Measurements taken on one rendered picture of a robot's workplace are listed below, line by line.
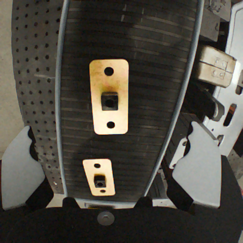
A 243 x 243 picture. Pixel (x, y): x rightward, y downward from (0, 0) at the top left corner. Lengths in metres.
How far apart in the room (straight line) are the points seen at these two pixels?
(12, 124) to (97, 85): 1.76
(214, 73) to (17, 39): 0.72
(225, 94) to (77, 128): 0.37
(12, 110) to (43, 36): 1.23
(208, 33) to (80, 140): 0.24
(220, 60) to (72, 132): 0.27
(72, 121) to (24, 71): 0.57
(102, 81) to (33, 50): 0.57
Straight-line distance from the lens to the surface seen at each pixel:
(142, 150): 0.21
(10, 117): 1.86
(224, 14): 0.32
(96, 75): 0.16
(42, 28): 0.69
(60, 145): 0.20
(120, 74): 0.16
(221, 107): 0.30
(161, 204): 0.54
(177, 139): 0.29
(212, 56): 0.29
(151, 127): 0.19
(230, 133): 0.53
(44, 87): 0.71
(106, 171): 0.23
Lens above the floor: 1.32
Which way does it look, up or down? 62 degrees down
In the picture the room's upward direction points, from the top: 174 degrees clockwise
